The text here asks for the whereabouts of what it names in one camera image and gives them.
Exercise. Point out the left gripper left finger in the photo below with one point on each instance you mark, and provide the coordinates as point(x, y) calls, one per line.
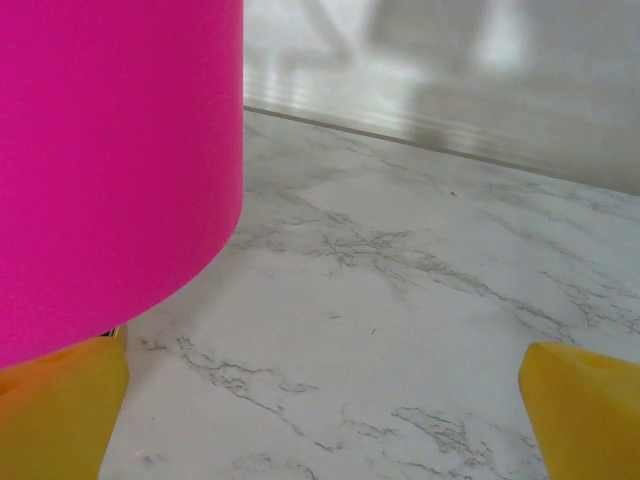
point(55, 420)

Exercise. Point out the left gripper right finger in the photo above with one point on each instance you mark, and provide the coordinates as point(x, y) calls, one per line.
point(590, 420)

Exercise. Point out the pink wine glass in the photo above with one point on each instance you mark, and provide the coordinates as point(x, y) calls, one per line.
point(120, 150)

